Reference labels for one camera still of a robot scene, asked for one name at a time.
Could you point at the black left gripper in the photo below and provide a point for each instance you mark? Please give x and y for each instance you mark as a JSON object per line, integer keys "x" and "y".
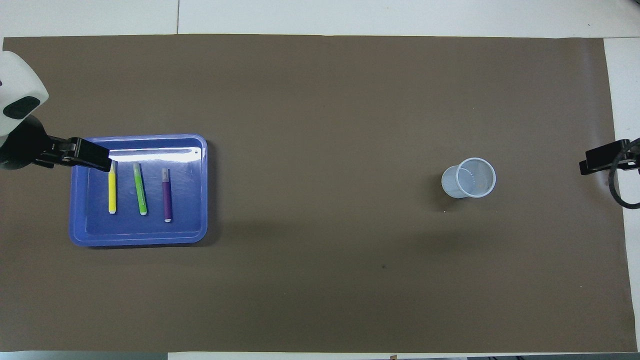
{"x": 20, "y": 142}

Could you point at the yellow marker pen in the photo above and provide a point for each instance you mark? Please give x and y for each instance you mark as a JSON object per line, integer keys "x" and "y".
{"x": 112, "y": 190}

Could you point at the green marker pen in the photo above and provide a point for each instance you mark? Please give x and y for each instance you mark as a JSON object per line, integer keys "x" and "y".
{"x": 140, "y": 190}

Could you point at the purple marker pen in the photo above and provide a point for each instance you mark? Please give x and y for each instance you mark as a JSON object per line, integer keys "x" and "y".
{"x": 167, "y": 197}

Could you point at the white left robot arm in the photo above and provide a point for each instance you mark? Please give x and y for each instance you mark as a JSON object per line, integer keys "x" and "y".
{"x": 20, "y": 80}

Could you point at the blue plastic tray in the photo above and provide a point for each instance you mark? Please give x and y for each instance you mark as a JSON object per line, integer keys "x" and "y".
{"x": 190, "y": 230}

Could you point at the translucent plastic cup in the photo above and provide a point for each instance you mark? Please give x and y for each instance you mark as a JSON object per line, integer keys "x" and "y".
{"x": 467, "y": 177}

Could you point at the brown table mat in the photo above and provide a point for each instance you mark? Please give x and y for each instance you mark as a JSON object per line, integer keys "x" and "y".
{"x": 320, "y": 100}

